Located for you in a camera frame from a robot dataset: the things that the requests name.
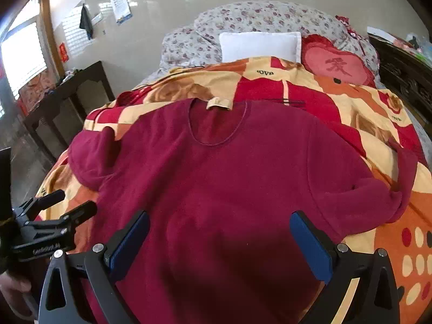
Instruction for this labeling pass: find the dark red knit sweater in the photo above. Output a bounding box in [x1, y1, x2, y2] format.
[68, 99, 417, 323]

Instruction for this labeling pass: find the person's left hand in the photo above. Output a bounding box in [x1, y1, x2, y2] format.
[1, 271, 37, 321]

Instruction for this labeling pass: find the dark wooden console table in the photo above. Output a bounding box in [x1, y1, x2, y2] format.
[23, 61, 117, 163]

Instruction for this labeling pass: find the red floral panel by window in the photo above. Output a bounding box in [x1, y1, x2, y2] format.
[18, 69, 56, 116]

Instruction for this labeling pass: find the orange red patterned blanket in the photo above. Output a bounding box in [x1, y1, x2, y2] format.
[38, 57, 431, 323]

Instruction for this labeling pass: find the dark green hanging cloth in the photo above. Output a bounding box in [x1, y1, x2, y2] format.
[79, 4, 94, 40]

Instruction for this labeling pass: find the floral grey quilt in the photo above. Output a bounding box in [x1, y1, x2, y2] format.
[141, 1, 380, 84]

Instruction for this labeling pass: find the white pillow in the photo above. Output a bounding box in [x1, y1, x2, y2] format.
[219, 32, 302, 63]

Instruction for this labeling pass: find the dark carved wooden headboard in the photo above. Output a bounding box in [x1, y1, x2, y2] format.
[368, 34, 431, 136]

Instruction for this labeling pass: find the red heart-shaped cushion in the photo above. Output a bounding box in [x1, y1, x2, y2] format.
[301, 34, 375, 87]

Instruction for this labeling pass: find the red wall sticker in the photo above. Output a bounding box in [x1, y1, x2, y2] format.
[59, 42, 70, 63]

